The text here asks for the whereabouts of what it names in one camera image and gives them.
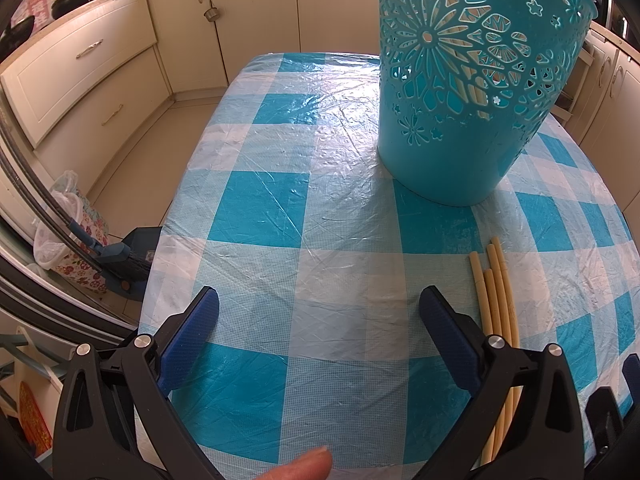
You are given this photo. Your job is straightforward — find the red patterned bag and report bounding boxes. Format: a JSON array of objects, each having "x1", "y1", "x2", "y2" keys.
[{"x1": 17, "y1": 380, "x2": 53, "y2": 453}]

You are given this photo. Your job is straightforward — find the person's left hand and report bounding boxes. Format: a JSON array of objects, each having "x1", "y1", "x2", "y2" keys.
[{"x1": 260, "y1": 447, "x2": 333, "y2": 480}]

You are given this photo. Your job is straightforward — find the teal perforated plastic basket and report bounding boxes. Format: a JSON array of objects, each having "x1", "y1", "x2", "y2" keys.
[{"x1": 376, "y1": 0, "x2": 598, "y2": 207}]

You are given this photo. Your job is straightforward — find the blue white checked tablecloth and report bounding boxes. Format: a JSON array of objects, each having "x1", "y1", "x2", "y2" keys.
[{"x1": 137, "y1": 51, "x2": 640, "y2": 480}]

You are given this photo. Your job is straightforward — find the cream base cabinets with drawers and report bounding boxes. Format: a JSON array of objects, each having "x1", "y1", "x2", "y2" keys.
[{"x1": 0, "y1": 0, "x2": 381, "y2": 196}]

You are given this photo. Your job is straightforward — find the black wok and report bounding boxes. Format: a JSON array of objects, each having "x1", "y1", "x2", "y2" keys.
[{"x1": 0, "y1": 14, "x2": 36, "y2": 58}]

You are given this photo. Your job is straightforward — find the white plastic bag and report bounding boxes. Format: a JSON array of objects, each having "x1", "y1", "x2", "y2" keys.
[{"x1": 32, "y1": 170, "x2": 83, "y2": 268}]

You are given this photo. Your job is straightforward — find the black countertop oven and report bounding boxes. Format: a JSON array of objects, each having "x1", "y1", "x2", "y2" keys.
[{"x1": 590, "y1": 0, "x2": 633, "y2": 41}]

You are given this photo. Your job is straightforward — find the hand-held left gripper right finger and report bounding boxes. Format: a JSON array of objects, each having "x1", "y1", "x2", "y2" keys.
[{"x1": 418, "y1": 285, "x2": 586, "y2": 480}]

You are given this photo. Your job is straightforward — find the silver sliding door frame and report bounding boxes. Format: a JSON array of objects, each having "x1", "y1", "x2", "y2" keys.
[{"x1": 0, "y1": 95, "x2": 141, "y2": 346}]

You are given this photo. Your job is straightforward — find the blue dustpan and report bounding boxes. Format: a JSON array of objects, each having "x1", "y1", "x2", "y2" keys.
[{"x1": 102, "y1": 227, "x2": 163, "y2": 301}]

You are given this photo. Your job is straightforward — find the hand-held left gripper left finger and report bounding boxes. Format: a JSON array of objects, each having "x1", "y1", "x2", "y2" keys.
[{"x1": 52, "y1": 285, "x2": 221, "y2": 480}]

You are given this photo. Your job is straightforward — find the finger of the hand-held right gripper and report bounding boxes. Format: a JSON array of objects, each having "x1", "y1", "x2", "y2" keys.
[{"x1": 586, "y1": 354, "x2": 640, "y2": 461}]

